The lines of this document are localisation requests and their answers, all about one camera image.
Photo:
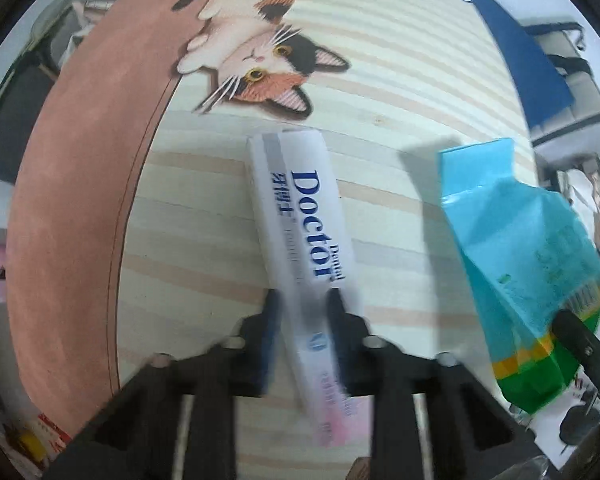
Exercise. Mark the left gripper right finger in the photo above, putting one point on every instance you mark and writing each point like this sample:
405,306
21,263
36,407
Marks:
429,415

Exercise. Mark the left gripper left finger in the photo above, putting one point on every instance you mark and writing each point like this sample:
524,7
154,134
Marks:
134,435

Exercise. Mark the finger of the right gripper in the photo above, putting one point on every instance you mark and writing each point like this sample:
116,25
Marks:
571,332

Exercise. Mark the teal green snack bag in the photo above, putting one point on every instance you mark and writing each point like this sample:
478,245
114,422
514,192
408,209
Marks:
526,255

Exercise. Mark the white pink toothpaste box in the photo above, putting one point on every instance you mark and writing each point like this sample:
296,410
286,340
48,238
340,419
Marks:
305,259

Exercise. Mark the chair with paper bags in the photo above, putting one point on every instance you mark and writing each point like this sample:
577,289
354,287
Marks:
578,180

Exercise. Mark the cat print table mat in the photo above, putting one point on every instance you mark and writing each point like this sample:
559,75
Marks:
191,147

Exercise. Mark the grey chair with folder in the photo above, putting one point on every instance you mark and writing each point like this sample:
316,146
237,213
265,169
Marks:
563,43

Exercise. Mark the grey folding chair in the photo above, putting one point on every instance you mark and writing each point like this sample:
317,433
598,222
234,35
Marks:
54,37

